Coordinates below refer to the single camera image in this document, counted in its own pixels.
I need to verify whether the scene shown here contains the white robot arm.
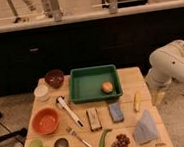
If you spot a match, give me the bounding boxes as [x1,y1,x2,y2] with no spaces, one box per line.
[145,40,184,106]

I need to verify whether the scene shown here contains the bunch of red grapes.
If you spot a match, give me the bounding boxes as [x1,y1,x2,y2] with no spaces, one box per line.
[111,134,130,147]

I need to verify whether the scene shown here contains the black tripod stand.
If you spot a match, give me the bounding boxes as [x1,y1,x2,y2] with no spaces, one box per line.
[0,112,27,143]

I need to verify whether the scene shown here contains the yellow-orange apple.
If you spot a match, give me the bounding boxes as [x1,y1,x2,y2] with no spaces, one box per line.
[101,82,114,93]

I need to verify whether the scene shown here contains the green plastic tray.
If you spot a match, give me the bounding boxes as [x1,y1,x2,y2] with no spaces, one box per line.
[69,64,123,104]

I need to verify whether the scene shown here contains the small metal cup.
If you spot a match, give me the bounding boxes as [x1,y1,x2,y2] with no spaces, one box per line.
[52,136,70,147]

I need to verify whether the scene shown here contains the wooden table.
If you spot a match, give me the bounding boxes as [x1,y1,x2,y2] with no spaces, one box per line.
[25,67,173,147]

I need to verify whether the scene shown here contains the white small bowl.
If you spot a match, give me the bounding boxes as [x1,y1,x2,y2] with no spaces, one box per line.
[33,84,50,101]

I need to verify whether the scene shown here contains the white handled kitchen tool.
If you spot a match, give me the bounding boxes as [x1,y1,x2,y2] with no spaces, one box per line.
[56,96,84,128]

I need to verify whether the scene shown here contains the folded blue-grey cloth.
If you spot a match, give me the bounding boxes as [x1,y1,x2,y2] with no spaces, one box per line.
[133,110,159,145]

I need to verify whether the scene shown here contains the green cucumber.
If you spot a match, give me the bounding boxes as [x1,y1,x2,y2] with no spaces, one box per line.
[98,128,113,147]

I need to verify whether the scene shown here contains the brown rectangular block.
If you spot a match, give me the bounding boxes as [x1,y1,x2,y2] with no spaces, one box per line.
[86,107,102,131]

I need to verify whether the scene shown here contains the dark red bowl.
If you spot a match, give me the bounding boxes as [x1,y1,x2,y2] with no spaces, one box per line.
[44,69,64,89]

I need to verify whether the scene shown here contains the orange bowl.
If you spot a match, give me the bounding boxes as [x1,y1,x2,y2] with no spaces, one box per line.
[31,108,59,136]

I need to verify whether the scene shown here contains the blue sponge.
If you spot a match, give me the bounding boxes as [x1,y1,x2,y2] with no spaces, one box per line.
[109,102,124,123]

